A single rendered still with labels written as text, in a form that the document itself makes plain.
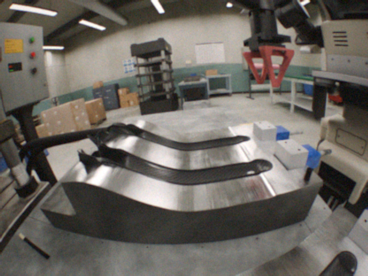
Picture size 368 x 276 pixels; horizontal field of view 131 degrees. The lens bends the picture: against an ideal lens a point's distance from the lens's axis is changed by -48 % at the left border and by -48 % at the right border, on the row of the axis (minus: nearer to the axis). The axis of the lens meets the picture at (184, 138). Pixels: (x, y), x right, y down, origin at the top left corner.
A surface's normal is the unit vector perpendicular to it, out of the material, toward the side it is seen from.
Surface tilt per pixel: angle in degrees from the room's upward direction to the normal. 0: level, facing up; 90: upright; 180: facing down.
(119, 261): 0
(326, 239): 0
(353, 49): 98
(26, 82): 90
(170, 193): 21
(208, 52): 90
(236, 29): 90
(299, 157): 90
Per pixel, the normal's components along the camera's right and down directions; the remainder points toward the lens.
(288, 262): 0.34, -0.91
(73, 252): -0.12, -0.91
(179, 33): -0.08, 0.40
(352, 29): -0.93, 0.33
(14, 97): 0.99, -0.11
